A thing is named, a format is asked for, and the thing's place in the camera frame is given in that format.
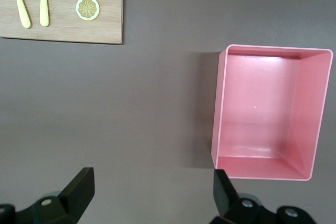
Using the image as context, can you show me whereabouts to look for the pink plastic bin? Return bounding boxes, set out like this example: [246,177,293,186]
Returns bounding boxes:
[211,44,334,182]

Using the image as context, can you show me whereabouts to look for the wooden cutting board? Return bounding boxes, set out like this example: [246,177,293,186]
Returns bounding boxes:
[0,0,124,45]

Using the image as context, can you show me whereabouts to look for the yellow plastic knife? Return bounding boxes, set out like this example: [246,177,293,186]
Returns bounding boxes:
[6,0,32,29]

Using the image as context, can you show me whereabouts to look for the yellow plastic fork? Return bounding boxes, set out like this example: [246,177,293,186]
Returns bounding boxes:
[35,0,50,28]

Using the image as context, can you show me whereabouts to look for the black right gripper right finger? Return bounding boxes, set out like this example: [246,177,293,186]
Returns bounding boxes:
[211,168,316,224]

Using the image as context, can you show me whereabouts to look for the lemon slice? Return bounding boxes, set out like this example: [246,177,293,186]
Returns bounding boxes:
[76,0,101,22]

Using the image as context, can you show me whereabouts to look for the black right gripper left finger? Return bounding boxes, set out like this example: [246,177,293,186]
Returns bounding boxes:
[0,167,96,224]

